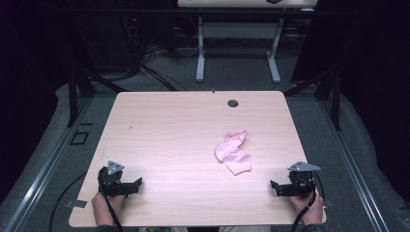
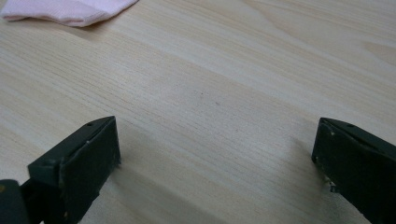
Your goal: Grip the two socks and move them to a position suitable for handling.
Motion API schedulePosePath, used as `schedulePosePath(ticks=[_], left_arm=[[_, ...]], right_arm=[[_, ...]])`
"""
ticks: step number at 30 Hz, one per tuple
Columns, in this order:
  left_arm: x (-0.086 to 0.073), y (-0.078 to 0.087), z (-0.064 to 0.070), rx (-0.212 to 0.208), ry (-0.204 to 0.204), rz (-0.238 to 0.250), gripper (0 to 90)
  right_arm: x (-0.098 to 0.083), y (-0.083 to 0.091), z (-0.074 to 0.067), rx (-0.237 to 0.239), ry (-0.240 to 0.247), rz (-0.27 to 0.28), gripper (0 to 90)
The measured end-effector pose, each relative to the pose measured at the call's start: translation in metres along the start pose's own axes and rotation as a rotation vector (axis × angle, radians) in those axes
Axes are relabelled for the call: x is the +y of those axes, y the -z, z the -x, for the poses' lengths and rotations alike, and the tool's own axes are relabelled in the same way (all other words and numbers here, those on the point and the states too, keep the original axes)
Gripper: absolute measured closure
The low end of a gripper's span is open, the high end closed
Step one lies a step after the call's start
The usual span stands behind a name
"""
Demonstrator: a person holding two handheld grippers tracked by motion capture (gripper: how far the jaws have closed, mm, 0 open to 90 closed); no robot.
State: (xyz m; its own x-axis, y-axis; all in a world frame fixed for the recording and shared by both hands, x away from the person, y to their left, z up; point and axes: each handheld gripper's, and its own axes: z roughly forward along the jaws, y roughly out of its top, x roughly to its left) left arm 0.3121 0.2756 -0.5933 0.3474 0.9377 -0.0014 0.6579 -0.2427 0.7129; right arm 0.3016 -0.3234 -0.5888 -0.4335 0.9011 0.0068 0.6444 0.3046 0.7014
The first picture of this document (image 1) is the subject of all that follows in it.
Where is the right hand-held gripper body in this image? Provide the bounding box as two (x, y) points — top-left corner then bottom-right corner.
(285, 160), (322, 199)

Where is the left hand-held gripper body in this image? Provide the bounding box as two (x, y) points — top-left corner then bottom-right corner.
(97, 159), (133, 198)

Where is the pink cloth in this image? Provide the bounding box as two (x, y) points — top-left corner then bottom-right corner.
(214, 129), (252, 177)

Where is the person's right hand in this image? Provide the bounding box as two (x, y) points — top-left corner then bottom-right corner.
(287, 192), (325, 226)

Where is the person's left hand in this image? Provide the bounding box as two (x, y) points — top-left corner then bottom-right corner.
(91, 191), (126, 227)

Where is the grey tape piece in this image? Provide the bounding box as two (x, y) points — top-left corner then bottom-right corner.
(63, 199), (88, 209)

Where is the dark equipment rack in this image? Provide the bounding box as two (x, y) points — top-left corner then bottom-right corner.
(119, 14), (144, 71)

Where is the white desk with metal legs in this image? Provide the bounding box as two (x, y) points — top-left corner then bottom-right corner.
(177, 0), (319, 84)

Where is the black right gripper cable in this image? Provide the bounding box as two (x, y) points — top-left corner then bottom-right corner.
(290, 172), (326, 232)

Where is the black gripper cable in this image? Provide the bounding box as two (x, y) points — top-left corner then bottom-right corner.
(290, 172), (326, 232)
(98, 182), (125, 232)

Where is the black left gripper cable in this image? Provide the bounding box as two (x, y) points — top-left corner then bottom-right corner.
(98, 182), (125, 232)

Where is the aluminium floor rail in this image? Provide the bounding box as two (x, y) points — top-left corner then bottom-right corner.
(0, 96), (95, 232)
(318, 100), (392, 232)

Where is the black cable on floor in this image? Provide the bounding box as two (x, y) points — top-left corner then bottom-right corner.
(47, 171), (89, 232)

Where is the black metal frame stand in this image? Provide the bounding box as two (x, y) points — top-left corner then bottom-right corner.
(66, 62), (131, 129)
(282, 66), (343, 131)

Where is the bundle of black floor cables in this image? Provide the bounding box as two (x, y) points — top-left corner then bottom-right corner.
(136, 44), (190, 93)

